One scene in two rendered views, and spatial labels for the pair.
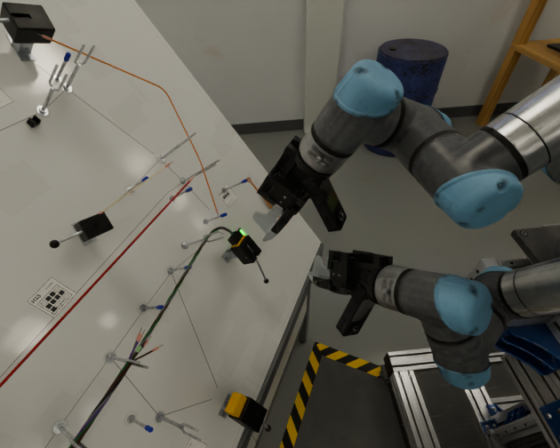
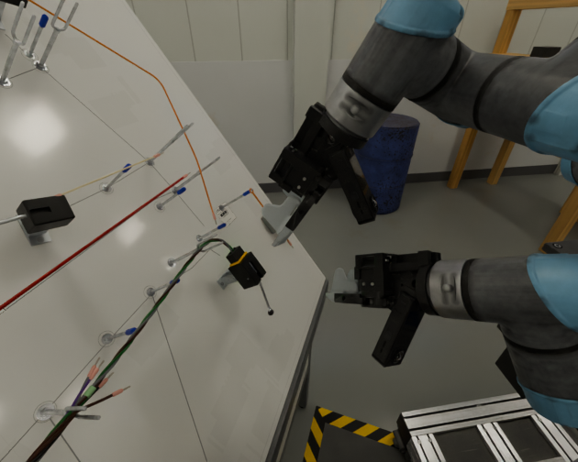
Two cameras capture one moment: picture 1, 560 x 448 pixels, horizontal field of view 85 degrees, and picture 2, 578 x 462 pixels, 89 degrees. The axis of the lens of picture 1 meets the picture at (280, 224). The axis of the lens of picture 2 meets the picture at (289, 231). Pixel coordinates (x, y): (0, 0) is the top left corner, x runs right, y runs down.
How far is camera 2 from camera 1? 0.19 m
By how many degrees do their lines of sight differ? 13
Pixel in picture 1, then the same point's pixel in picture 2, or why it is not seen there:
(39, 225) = not seen: outside the picture
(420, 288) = (504, 273)
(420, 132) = (484, 64)
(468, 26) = not seen: hidden behind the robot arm
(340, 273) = (374, 280)
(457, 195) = (575, 102)
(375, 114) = (434, 31)
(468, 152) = (572, 56)
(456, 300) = (570, 278)
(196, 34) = not seen: hidden behind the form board
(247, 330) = (247, 377)
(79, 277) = (15, 288)
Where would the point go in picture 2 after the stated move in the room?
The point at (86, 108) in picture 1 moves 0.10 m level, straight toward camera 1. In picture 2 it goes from (62, 92) to (70, 102)
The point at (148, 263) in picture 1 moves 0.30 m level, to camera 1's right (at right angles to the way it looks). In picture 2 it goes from (120, 279) to (306, 265)
